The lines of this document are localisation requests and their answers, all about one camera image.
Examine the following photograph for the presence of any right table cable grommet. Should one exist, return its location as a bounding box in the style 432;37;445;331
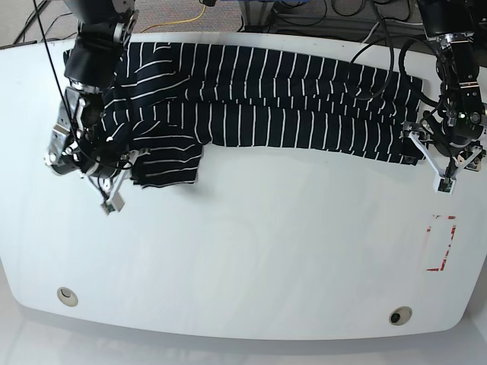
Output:
389;306;412;326

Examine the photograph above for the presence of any yellow cable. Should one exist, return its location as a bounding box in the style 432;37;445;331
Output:
141;2;214;33

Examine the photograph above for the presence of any left table cable grommet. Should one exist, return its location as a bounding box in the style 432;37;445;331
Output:
57;287;78;307

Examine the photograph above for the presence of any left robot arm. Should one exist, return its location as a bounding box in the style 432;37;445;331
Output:
340;1;486;193

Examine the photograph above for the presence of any aluminium frame rail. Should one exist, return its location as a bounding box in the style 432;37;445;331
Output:
238;1;275;33

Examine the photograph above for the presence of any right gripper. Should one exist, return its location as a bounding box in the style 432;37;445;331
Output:
78;148;151;203

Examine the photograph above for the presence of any red tape rectangle marking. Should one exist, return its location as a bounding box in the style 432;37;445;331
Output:
424;215;457;272

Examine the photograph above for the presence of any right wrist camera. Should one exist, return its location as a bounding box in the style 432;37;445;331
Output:
100;192;125;215

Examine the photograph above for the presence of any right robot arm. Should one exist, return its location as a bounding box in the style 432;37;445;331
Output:
44;1;148;214

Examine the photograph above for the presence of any black white striped t-shirt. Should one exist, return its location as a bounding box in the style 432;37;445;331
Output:
102;43;419;188

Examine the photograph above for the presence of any table cable grommet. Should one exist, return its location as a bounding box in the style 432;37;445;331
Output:
389;306;412;326
57;287;78;307

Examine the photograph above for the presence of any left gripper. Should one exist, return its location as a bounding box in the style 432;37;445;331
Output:
401;121;485;180

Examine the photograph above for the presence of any white cable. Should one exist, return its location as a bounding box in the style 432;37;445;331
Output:
361;18;384;44

